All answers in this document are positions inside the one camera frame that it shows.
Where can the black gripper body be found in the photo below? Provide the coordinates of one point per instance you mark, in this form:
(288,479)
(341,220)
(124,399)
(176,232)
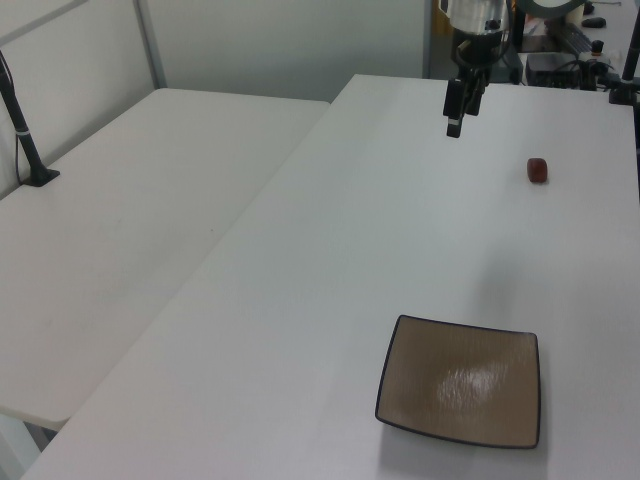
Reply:
(480,47)

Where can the round black-rimmed lamp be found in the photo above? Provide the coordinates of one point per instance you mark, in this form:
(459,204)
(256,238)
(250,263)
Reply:
(550,7)

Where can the black electronics box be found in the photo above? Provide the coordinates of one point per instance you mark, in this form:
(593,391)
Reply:
(552,67)

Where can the small round red-brown food item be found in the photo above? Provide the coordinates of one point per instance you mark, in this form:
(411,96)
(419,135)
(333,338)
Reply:
(538,170)

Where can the square brown ceramic plate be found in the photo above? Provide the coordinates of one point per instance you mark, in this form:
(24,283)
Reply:
(460,382)

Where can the black clamp stand with pole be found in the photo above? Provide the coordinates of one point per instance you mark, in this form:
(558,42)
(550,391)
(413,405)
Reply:
(625,75)

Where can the brown cardboard box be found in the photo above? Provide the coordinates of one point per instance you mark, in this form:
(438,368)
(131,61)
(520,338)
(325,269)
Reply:
(442,24)

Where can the black computer mouse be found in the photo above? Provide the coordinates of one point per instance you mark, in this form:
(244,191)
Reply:
(594,22)

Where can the black pole with flat base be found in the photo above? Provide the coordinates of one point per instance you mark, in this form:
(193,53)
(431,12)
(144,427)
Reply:
(22,135)

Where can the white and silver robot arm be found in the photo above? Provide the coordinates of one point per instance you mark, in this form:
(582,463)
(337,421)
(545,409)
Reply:
(475,12)

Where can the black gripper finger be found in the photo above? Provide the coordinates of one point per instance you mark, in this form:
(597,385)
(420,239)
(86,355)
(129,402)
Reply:
(453,107)
(477,97)

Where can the grey metal partition post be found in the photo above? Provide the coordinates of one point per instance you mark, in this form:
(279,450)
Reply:
(150,45)

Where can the white side table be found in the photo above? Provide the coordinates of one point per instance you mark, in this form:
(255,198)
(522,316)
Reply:
(115,225)

